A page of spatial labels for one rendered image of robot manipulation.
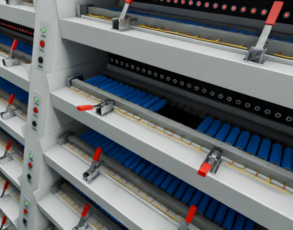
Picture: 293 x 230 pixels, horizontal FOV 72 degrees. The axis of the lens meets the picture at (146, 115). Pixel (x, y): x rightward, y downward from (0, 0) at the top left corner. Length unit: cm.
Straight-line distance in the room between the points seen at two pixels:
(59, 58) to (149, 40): 29
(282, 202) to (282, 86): 18
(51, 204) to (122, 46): 56
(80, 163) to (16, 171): 35
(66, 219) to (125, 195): 25
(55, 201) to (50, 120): 28
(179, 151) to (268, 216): 17
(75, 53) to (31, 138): 30
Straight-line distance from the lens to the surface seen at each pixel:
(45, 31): 61
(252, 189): 39
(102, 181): 57
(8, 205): 106
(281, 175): 41
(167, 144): 41
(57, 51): 59
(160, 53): 38
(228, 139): 43
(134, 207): 52
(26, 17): 71
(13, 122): 85
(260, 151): 44
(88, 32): 50
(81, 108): 43
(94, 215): 70
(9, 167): 94
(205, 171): 31
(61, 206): 76
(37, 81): 65
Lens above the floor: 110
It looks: 17 degrees down
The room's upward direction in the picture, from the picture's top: 15 degrees clockwise
